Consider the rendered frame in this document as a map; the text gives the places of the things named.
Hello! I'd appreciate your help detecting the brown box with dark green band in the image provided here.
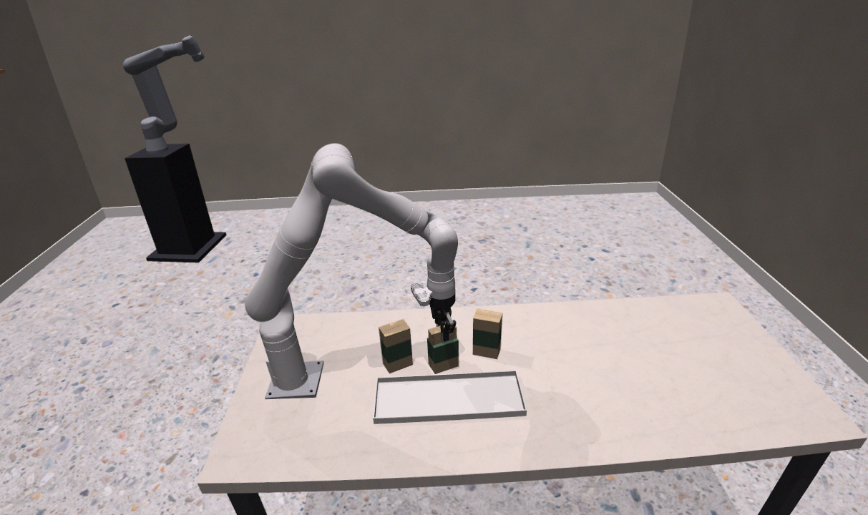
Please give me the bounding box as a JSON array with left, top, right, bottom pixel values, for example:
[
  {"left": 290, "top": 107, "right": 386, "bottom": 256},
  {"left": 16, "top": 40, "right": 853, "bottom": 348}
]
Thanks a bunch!
[
  {"left": 427, "top": 326, "right": 459, "bottom": 374},
  {"left": 472, "top": 308, "right": 502, "bottom": 359},
  {"left": 379, "top": 319, "right": 413, "bottom": 373}
]

